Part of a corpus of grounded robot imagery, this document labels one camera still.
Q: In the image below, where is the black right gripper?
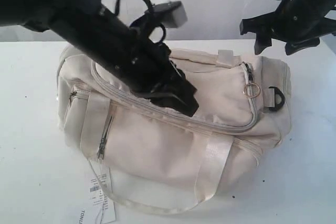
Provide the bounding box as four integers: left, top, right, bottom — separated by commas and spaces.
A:
239, 0, 335, 55

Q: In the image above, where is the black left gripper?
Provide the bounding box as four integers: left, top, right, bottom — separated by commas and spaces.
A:
112, 42, 200, 118

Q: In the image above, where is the cream duffel bag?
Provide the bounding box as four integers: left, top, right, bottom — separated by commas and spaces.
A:
57, 45, 291, 204

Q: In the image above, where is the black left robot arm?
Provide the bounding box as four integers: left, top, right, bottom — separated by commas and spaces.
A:
1, 0, 198, 116

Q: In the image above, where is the white paper price tag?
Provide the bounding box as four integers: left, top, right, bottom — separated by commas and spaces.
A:
67, 159, 117, 224

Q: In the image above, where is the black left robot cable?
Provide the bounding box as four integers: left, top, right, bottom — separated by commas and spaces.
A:
114, 0, 167, 44

